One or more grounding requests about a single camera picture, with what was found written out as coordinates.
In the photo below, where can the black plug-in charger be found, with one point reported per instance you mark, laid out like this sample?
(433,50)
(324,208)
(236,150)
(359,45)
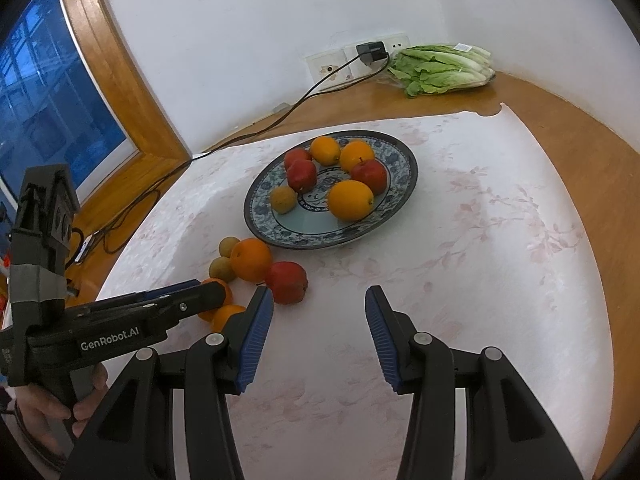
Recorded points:
(371,52)

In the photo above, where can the white power adapter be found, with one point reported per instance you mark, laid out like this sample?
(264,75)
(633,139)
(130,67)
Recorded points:
(86,247)

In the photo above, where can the red apple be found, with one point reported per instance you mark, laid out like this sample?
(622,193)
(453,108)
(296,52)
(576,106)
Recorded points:
(301,176)
(286,282)
(294,156)
(369,176)

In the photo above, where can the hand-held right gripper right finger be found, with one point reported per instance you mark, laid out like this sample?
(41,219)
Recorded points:
(382,345)

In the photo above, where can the bagged green lettuce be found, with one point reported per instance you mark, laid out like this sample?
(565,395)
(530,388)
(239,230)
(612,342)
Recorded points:
(440,72)

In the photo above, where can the white floral tablecloth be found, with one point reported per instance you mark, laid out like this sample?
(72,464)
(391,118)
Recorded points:
(475,285)

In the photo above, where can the orange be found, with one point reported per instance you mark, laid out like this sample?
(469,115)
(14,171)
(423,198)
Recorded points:
(204,316)
(356,156)
(227,316)
(351,200)
(251,259)
(325,150)

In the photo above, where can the white wall socket round port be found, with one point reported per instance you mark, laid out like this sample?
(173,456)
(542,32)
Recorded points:
(327,69)

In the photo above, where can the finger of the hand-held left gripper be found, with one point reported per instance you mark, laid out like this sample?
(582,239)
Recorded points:
(170,290)
(195,302)

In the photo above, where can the wooden window frame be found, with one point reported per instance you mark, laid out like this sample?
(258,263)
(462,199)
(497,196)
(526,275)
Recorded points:
(115,60)

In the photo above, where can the window glass pane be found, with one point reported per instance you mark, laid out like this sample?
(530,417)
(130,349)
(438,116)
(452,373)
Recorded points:
(40,85)

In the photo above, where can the white wall power outlet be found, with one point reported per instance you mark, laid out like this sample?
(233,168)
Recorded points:
(352,72)
(399,44)

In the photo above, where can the blue floral ceramic plate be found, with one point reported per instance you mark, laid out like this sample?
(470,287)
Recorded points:
(300,222)

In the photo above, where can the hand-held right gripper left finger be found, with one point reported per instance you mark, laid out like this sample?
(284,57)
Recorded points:
(255,345)

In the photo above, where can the small yellow-brown round fruit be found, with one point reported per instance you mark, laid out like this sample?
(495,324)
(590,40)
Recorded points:
(221,267)
(283,199)
(229,246)

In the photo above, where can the person's left hand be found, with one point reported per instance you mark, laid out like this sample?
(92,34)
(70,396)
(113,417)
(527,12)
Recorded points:
(40,410)

